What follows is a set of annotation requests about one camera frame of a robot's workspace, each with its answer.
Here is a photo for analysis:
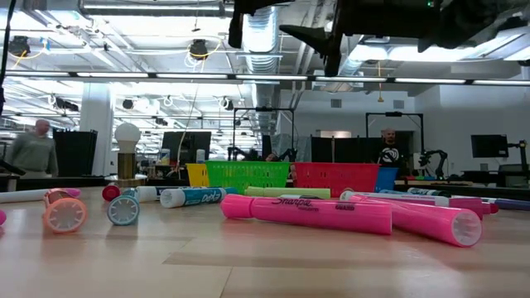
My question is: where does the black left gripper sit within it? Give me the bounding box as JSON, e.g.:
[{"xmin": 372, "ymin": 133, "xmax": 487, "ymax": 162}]
[{"xmin": 223, "ymin": 0, "xmax": 295, "ymax": 49}]

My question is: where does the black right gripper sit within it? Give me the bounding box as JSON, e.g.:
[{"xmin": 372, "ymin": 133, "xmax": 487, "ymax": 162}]
[{"xmin": 279, "ymin": 0, "xmax": 442, "ymax": 78}]

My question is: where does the pink Sharpie highlighter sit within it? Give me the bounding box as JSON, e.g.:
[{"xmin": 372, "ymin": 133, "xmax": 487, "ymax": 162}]
[
  {"xmin": 349, "ymin": 194, "xmax": 484, "ymax": 248},
  {"xmin": 219, "ymin": 194, "xmax": 393, "ymax": 236}
]

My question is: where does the teal highlighter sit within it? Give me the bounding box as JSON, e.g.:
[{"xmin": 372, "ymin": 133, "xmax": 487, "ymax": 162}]
[{"xmin": 106, "ymin": 188, "xmax": 141, "ymax": 227}]

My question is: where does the orange highlighter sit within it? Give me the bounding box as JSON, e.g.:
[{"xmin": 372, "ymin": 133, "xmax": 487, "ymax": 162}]
[{"xmin": 42, "ymin": 188, "xmax": 89, "ymax": 234}]

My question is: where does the pink-capped white pen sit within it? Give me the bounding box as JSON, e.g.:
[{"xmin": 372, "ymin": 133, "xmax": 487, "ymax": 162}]
[{"xmin": 0, "ymin": 188, "xmax": 82, "ymax": 204}]

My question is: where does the black monitor on arm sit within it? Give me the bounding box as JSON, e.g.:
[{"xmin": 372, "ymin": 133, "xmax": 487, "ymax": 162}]
[{"xmin": 470, "ymin": 133, "xmax": 510, "ymax": 159}]

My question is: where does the black ceiling-mounted device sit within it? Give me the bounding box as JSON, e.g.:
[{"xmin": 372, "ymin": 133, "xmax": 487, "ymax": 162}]
[
  {"xmin": 7, "ymin": 35, "xmax": 32, "ymax": 58},
  {"xmin": 189, "ymin": 38, "xmax": 210, "ymax": 61}
]

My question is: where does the long overhead light bar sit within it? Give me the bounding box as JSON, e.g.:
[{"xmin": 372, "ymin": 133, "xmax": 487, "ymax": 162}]
[{"xmin": 0, "ymin": 70, "xmax": 530, "ymax": 87}]

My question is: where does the wide black partition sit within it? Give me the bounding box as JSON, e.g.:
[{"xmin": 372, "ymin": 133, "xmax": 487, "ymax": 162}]
[{"xmin": 310, "ymin": 136, "xmax": 415, "ymax": 166}]

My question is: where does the black computer monitor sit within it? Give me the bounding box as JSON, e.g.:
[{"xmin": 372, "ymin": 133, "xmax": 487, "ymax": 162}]
[{"xmin": 161, "ymin": 131, "xmax": 213, "ymax": 165}]

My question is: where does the person in black shirt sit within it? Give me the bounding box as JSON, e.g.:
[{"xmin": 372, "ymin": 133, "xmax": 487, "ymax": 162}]
[{"xmin": 375, "ymin": 127, "xmax": 406, "ymax": 166}]

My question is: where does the red plastic basket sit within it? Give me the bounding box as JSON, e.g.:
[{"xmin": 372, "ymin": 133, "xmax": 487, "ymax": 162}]
[{"xmin": 291, "ymin": 162, "xmax": 382, "ymax": 199}]

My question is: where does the green plastic basket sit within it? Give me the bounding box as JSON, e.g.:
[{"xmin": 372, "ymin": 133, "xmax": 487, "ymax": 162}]
[{"xmin": 205, "ymin": 161, "xmax": 292, "ymax": 195}]

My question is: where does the blue plastic basket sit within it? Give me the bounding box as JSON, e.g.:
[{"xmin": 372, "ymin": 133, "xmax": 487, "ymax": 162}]
[{"xmin": 374, "ymin": 166, "xmax": 400, "ymax": 194}]

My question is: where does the yellow plastic basket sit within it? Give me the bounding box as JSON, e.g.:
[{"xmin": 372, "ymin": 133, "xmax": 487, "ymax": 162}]
[{"xmin": 185, "ymin": 163, "xmax": 210, "ymax": 188}]

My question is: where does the light green highlighter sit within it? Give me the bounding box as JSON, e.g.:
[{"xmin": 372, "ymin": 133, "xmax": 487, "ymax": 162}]
[{"xmin": 243, "ymin": 185, "xmax": 332, "ymax": 200}]

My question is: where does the pink Expo marker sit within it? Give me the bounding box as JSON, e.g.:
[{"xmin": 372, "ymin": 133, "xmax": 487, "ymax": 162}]
[{"xmin": 339, "ymin": 189, "xmax": 500, "ymax": 221}]

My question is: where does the teal Expo marker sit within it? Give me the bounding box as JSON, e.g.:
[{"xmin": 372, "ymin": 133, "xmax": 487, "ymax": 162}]
[{"xmin": 159, "ymin": 187, "xmax": 228, "ymax": 209}]

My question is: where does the white building column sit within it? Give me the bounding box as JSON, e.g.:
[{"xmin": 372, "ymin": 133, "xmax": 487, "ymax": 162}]
[{"xmin": 79, "ymin": 82, "xmax": 114, "ymax": 178}]

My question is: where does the bulb lamp with brass base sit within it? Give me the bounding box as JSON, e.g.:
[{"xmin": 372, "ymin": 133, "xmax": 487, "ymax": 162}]
[{"xmin": 104, "ymin": 123, "xmax": 148, "ymax": 189}]

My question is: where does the black partition panel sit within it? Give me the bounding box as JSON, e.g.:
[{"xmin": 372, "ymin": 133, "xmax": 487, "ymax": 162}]
[{"xmin": 52, "ymin": 129, "xmax": 99, "ymax": 178}]

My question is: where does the red marker cap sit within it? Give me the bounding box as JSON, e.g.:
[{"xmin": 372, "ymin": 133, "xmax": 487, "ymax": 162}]
[{"xmin": 101, "ymin": 184, "xmax": 122, "ymax": 203}]

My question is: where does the grey office chair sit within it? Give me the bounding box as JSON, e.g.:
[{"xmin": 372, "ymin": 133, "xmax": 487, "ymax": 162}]
[{"xmin": 496, "ymin": 163, "xmax": 530, "ymax": 190}]

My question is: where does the person in grey top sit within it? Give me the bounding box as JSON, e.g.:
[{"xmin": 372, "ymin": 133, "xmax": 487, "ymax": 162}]
[{"xmin": 3, "ymin": 118, "xmax": 59, "ymax": 180}]

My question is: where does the silver ventilation duct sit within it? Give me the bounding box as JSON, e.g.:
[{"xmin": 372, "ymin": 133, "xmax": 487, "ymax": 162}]
[
  {"xmin": 234, "ymin": 0, "xmax": 287, "ymax": 137},
  {"xmin": 330, "ymin": 36, "xmax": 388, "ymax": 79}
]

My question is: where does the yellow hanging cord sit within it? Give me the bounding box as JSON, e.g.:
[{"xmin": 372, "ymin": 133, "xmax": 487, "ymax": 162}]
[{"xmin": 375, "ymin": 60, "xmax": 385, "ymax": 103}]

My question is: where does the black rig frame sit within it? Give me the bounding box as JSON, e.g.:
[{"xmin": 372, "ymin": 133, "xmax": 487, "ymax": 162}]
[
  {"xmin": 232, "ymin": 107, "xmax": 296, "ymax": 163},
  {"xmin": 364, "ymin": 111, "xmax": 425, "ymax": 166}
]

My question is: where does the black hanging cable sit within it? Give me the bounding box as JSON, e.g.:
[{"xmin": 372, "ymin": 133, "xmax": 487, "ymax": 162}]
[{"xmin": 0, "ymin": 0, "xmax": 17, "ymax": 117}]

